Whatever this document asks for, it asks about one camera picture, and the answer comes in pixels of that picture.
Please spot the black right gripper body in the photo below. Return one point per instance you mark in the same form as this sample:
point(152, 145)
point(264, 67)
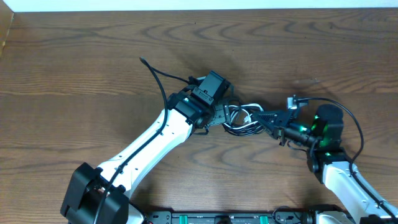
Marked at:
point(280, 127)

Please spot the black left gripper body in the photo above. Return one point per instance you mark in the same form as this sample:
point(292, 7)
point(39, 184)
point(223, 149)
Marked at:
point(222, 114)

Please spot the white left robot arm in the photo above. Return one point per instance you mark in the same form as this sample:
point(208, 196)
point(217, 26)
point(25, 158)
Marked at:
point(101, 194)

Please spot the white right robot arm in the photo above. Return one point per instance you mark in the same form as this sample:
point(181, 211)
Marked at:
point(328, 160)

